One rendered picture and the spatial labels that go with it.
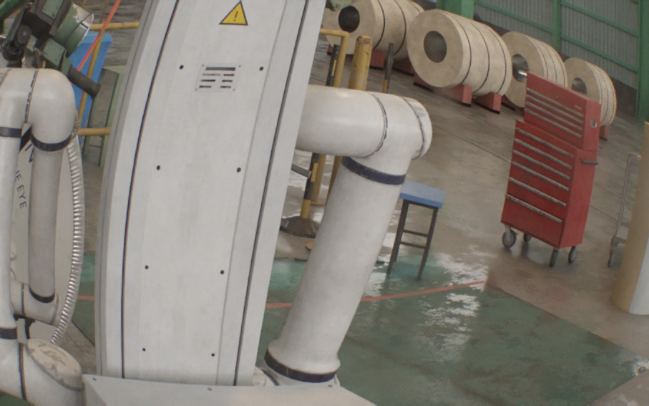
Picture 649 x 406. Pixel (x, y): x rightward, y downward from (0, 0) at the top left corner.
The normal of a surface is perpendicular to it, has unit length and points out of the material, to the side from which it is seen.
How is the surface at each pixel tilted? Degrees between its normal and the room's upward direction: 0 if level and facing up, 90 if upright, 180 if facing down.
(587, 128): 90
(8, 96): 80
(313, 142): 124
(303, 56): 90
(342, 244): 95
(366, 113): 64
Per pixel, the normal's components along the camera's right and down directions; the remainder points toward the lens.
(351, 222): -0.31, 0.23
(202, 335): 0.55, 0.29
